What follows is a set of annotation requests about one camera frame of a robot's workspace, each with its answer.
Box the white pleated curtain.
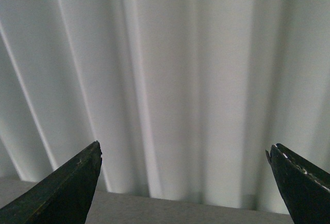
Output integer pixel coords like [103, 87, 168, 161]
[1, 0, 329, 213]

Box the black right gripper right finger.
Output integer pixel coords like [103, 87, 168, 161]
[266, 143, 329, 224]

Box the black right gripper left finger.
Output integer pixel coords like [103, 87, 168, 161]
[1, 141, 102, 223]

